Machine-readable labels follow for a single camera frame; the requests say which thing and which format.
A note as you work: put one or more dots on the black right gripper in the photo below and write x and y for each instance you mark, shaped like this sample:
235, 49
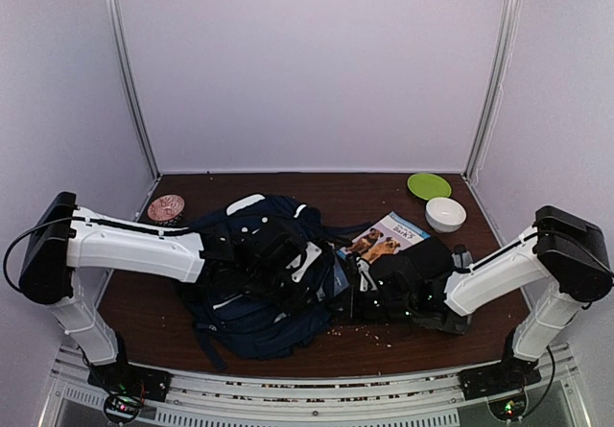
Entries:
354, 306

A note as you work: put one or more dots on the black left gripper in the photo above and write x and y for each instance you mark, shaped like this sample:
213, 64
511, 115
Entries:
292, 305

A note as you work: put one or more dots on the navy blue backpack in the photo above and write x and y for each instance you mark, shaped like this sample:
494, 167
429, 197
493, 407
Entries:
256, 329

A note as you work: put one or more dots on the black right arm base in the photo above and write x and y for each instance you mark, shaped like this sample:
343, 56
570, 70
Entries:
509, 374

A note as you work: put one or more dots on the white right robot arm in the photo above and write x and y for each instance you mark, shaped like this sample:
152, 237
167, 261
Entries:
564, 249

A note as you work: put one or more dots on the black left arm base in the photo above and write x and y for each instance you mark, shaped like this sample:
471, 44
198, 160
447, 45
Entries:
122, 377

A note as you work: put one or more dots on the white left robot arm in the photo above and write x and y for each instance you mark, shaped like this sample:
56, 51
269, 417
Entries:
69, 237

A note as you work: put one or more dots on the grey pencil case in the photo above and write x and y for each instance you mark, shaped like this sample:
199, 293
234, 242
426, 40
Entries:
433, 313

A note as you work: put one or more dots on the dog picture book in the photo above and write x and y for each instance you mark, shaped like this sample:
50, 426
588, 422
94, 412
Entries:
388, 236

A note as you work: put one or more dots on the white bowl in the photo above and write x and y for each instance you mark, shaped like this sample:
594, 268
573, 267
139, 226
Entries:
445, 215

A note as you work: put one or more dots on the green plate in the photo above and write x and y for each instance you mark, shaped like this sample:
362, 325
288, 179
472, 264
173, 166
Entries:
428, 186

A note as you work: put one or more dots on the orange patterned bowl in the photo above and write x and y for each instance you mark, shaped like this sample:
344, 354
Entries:
167, 210

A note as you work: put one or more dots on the aluminium front rail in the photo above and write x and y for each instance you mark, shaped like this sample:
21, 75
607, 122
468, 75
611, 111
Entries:
427, 398

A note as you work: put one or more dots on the aluminium frame post left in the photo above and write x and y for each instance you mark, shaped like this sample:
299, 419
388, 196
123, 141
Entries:
129, 86

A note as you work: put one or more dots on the aluminium frame post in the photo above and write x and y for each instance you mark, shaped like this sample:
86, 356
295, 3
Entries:
494, 88
129, 86

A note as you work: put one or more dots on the aluminium frame post right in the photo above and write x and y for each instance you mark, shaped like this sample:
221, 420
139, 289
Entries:
494, 88

